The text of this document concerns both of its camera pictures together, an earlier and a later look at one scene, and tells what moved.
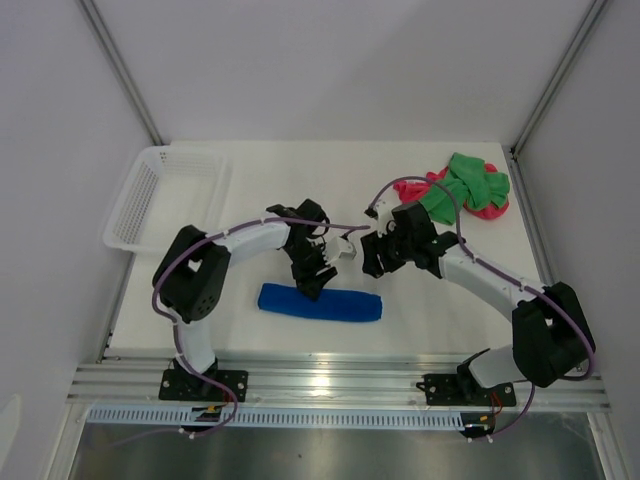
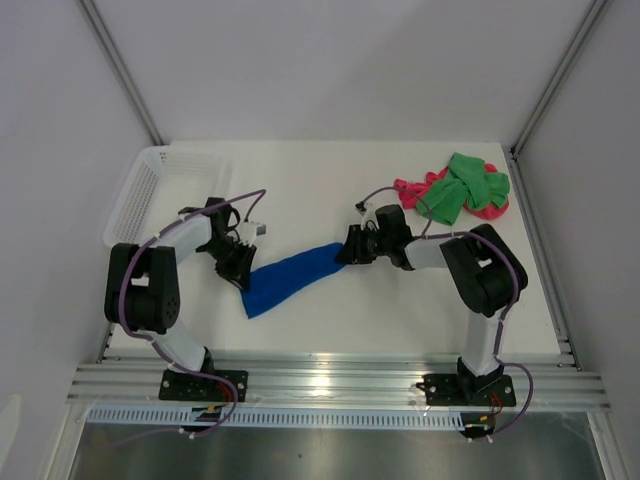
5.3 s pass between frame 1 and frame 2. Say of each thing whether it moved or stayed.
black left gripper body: moved
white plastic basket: stayed
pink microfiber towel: stayed
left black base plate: stayed
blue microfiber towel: moved
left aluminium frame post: stayed
